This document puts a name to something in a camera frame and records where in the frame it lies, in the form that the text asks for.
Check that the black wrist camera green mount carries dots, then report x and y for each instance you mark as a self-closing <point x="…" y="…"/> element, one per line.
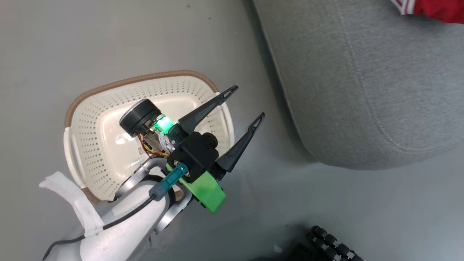
<point x="197" y="156"/>

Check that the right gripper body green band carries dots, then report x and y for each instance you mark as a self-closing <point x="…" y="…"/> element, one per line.
<point x="139" y="116"/>

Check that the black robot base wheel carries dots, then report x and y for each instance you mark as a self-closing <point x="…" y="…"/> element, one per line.
<point x="330" y="241"/>

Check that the red white garment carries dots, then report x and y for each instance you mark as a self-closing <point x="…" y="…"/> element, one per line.
<point x="442" y="9"/>

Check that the cream perforated laundry basket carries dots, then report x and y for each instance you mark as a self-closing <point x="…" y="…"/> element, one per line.
<point x="108" y="119"/>

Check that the grey fabric sofa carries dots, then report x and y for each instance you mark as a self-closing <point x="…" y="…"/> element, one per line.
<point x="362" y="90"/>

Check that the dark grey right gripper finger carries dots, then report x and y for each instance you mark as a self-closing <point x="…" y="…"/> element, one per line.
<point x="239" y="146"/>
<point x="206" y="110"/>

